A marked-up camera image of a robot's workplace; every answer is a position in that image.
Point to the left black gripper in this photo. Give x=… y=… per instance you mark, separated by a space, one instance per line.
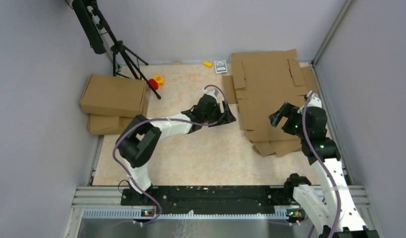
x=229 y=118

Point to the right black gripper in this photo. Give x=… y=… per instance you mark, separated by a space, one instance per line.
x=286 y=110

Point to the brown cardboard box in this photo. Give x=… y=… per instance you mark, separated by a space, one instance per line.
x=263 y=81
x=114 y=96

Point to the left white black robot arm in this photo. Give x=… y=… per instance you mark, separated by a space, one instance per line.
x=137 y=142

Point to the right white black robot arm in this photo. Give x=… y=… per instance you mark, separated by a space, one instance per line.
x=335 y=215

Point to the folded brown cardboard box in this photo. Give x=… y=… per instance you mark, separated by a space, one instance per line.
x=114 y=96

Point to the lower folded cardboard box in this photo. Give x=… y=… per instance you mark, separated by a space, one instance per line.
x=107 y=125

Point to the stack of flat cardboard sheets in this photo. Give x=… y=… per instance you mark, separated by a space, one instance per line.
x=280 y=147

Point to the blue playing card deck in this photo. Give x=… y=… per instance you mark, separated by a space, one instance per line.
x=220 y=66

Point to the small yellow block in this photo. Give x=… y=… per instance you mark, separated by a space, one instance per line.
x=207 y=64

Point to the red yellow toy spool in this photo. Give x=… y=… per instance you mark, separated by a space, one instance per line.
x=157 y=82

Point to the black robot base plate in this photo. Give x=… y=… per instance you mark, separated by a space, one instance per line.
x=216 y=200

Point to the black camera tripod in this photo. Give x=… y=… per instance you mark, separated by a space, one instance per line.
x=103 y=41

